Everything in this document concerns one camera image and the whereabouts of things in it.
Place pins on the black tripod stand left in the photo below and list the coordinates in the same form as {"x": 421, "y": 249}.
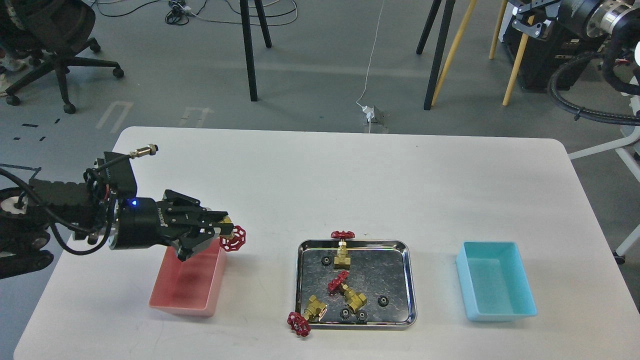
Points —
{"x": 248, "y": 43}

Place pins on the wooden easel leg left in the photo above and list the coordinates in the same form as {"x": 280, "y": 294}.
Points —
{"x": 453, "y": 50}

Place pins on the black equipment case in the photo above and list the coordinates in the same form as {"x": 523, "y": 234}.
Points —
{"x": 544, "y": 56}

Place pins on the small black gear bottom right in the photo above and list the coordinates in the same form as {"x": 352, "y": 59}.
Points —
{"x": 361, "y": 317}

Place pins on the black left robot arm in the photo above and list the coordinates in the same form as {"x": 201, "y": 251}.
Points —
{"x": 102, "y": 210}

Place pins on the shiny metal tray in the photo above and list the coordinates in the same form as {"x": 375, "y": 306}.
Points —
{"x": 377, "y": 268}

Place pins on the small black gear bottom left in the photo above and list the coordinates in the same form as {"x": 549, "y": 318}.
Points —
{"x": 345, "y": 313}

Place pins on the blue plastic box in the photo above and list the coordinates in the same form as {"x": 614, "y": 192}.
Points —
{"x": 493, "y": 281}

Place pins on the black office chair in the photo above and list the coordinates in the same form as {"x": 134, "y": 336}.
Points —
{"x": 53, "y": 33}

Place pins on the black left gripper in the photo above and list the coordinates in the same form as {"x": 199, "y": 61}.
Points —
{"x": 177, "y": 221}

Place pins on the wooden easel leg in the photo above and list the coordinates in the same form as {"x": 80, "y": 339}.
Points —
{"x": 453, "y": 50}
{"x": 518, "y": 57}

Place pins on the black tripod leg right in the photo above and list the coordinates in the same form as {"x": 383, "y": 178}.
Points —
{"x": 444, "y": 29}

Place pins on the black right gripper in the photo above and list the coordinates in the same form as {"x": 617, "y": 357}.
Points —
{"x": 533, "y": 17}

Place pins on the pink plastic box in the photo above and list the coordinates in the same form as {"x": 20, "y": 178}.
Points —
{"x": 190, "y": 287}

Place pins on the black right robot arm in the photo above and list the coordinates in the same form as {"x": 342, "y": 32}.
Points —
{"x": 620, "y": 21}

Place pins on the wooden easel leg right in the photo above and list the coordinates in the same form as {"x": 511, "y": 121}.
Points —
{"x": 518, "y": 57}

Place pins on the brass valve bottom red handle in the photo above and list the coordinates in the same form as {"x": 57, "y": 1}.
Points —
{"x": 300, "y": 321}

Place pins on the brass valve red handle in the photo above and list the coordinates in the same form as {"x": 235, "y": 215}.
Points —
{"x": 232, "y": 237}
{"x": 354, "y": 300}
{"x": 342, "y": 259}
{"x": 300, "y": 321}

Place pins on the white stand frame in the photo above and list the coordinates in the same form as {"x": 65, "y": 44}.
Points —
{"x": 606, "y": 160}

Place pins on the brass valve top red handle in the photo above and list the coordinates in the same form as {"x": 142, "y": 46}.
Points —
{"x": 342, "y": 259}

